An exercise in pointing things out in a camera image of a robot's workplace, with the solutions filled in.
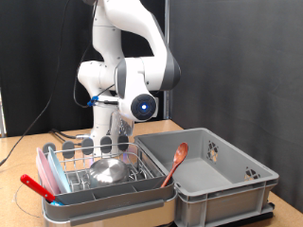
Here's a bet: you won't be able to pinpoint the grey plastic crate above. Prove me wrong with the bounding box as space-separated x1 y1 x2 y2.
133 127 280 227

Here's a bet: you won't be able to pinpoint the aluminium vertical pole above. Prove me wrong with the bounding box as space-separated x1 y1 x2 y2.
162 0 173 120

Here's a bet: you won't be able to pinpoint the pink plate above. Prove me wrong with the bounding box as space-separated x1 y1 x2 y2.
35 147 61 197

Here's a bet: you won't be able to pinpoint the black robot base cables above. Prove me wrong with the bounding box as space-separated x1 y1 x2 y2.
48 128 93 143

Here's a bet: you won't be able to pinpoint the wire dish rack grey tray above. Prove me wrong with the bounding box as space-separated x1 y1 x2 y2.
35 133 178 227

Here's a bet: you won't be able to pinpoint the stainless steel bowl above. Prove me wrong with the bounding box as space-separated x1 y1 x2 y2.
88 157 130 187

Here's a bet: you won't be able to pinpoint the light blue plate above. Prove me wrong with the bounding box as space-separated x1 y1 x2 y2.
46 146 73 194

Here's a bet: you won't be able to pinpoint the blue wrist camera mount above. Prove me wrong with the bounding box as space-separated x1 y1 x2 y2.
86 95 99 108

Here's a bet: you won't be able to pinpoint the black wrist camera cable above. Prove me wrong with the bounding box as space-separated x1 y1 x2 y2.
73 0 119 109

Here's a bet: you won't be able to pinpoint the long black hanging cable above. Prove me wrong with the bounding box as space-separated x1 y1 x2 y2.
0 0 73 167

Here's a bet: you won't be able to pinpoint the silver frame post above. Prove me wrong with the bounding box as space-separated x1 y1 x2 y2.
0 88 8 138

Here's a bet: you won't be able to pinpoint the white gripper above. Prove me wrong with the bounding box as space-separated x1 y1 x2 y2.
94 96 159 120

